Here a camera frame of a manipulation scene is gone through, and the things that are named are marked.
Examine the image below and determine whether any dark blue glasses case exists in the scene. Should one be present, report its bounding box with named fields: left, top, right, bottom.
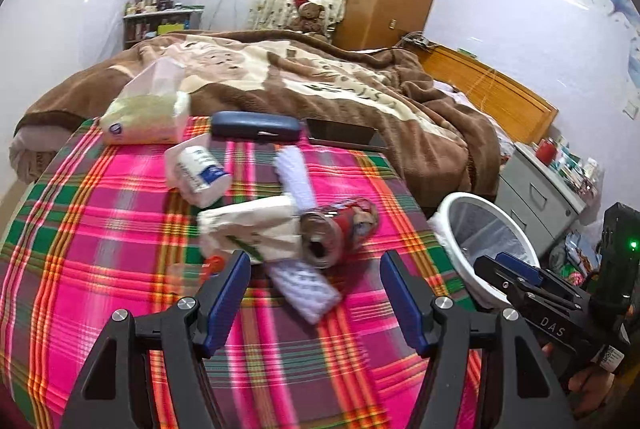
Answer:
left=211, top=110, right=303, bottom=142

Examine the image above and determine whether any white jar with blue label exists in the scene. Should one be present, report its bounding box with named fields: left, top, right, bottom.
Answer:
left=164, top=140, right=233, bottom=207

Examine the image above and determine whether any cluttered shelf desk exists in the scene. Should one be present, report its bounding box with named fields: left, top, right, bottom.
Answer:
left=122, top=4, right=206, bottom=50

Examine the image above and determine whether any power strip with cables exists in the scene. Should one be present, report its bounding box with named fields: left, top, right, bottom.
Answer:
left=400, top=32, right=433, bottom=50

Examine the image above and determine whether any grey drawer cabinet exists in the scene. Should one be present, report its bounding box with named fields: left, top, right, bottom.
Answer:
left=497, top=142, right=588, bottom=255

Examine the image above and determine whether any brown teddy bear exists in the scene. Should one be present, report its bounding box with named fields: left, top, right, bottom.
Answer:
left=285, top=0, right=331, bottom=41

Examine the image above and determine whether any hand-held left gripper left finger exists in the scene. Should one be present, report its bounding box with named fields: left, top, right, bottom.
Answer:
left=60, top=250, right=252, bottom=429

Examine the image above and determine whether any wooden bed headboard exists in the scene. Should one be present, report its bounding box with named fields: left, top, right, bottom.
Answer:
left=417, top=44, right=560, bottom=145

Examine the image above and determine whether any white paper bag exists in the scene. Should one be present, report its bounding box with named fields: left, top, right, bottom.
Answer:
left=196, top=193, right=306, bottom=265

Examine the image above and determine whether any white trash bin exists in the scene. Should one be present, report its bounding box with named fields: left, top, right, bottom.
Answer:
left=429, top=192, right=542, bottom=310

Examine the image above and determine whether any pink green plaid tablecloth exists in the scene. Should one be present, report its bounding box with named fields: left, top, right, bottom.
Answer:
left=0, top=114, right=496, bottom=429

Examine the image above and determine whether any red mug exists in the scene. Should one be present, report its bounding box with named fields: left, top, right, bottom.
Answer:
left=535, top=140, right=558, bottom=164

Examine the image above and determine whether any pile of small boxes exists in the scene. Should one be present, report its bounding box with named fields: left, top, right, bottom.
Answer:
left=550, top=136, right=601, bottom=197

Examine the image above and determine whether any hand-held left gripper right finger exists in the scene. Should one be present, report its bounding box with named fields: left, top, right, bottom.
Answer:
left=380, top=250, right=578, bottom=429

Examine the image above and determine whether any brown beige blanket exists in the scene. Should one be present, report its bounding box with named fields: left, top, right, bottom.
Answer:
left=10, top=29, right=501, bottom=210

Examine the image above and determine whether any colourful floor bag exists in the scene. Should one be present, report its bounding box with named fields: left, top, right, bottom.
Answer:
left=547, top=231, right=601, bottom=285

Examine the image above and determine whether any person's right hand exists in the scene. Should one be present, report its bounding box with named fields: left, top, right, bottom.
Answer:
left=540, top=344, right=621, bottom=410

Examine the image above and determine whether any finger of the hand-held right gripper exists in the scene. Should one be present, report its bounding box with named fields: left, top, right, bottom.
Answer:
left=472, top=255, right=576, bottom=311
left=494, top=251, right=596, bottom=305

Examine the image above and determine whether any soft tissue pack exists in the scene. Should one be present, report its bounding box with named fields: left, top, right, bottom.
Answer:
left=97, top=59, right=191, bottom=146

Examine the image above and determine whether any red drink can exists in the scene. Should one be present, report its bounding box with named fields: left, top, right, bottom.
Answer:
left=299, top=198, right=380, bottom=269

